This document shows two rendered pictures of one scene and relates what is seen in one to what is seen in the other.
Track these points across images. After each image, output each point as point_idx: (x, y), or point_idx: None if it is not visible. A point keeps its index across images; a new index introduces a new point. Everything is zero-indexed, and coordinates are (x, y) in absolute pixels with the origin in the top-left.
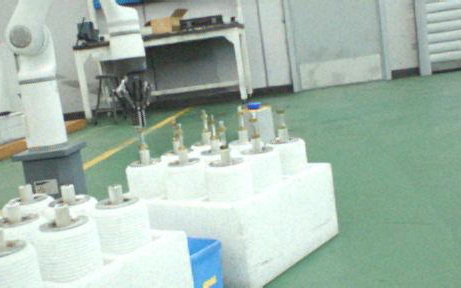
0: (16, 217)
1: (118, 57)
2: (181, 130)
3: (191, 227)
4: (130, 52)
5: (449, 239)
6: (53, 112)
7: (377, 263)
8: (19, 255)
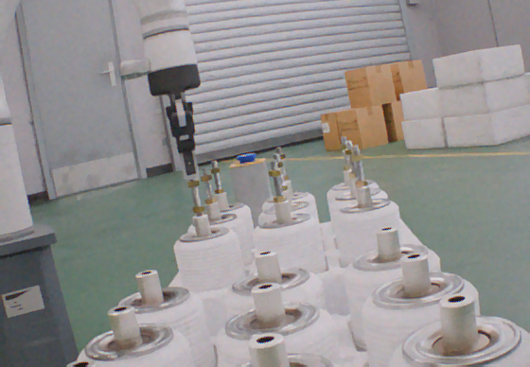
0: (283, 310)
1: (170, 64)
2: (280, 170)
3: (344, 307)
4: (188, 56)
5: (523, 266)
6: (18, 175)
7: (508, 301)
8: (527, 332)
